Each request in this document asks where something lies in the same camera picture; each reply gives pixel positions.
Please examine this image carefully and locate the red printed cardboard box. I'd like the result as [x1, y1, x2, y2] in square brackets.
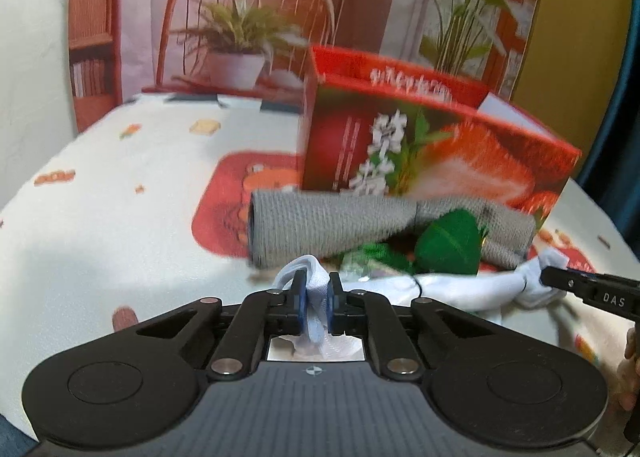
[297, 44, 583, 233]

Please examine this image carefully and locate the white printed blanket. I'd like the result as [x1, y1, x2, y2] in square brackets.
[0, 92, 640, 438]

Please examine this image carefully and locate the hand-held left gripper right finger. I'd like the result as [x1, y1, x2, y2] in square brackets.
[325, 272, 493, 382]

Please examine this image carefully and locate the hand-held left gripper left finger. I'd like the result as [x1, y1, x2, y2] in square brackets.
[136, 269, 315, 382]

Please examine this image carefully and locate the white cloth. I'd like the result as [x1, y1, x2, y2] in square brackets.
[270, 247, 571, 363]

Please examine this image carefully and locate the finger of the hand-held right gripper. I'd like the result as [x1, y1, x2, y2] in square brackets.
[540, 266, 598, 299]

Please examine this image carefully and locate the person's right hand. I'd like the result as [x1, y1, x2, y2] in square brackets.
[617, 329, 640, 413]

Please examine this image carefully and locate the green patterned plastic wrap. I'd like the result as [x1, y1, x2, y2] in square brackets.
[340, 242, 418, 283]

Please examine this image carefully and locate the green cloth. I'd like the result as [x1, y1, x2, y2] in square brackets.
[415, 209, 490, 277]

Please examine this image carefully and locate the printed room scene backdrop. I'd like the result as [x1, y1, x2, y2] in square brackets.
[67, 0, 548, 132]

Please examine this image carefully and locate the grey rolled towel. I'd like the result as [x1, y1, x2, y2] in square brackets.
[247, 189, 538, 270]

